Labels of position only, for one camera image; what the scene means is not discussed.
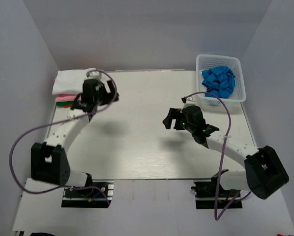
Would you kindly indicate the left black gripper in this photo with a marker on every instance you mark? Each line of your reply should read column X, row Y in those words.
column 106, row 98

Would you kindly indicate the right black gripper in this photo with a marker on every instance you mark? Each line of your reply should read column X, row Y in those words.
column 174, row 114

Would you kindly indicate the white t shirt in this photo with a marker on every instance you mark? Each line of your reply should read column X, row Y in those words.
column 75, row 74

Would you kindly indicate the blue t shirt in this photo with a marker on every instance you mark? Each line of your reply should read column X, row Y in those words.
column 219, row 81

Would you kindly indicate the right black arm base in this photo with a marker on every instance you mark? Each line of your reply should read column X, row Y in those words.
column 205, row 195

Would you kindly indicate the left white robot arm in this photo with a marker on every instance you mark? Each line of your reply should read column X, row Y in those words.
column 49, row 162

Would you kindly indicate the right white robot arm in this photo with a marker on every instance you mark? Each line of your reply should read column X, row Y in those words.
column 263, row 172

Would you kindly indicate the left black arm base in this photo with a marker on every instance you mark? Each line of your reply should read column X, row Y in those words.
column 99, row 197

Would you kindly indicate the folded green t shirt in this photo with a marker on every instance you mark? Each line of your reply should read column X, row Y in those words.
column 64, row 104

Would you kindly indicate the folded pink t shirt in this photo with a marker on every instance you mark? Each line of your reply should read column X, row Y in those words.
column 66, row 97

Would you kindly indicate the white plastic basket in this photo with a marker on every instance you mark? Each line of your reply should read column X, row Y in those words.
column 206, row 62

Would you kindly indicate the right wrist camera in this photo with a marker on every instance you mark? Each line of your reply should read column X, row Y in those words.
column 187, row 102

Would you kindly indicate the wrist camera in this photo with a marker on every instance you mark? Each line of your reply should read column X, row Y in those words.
column 187, row 102
column 93, row 74

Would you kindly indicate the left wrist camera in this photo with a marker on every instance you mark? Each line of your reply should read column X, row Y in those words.
column 93, row 74

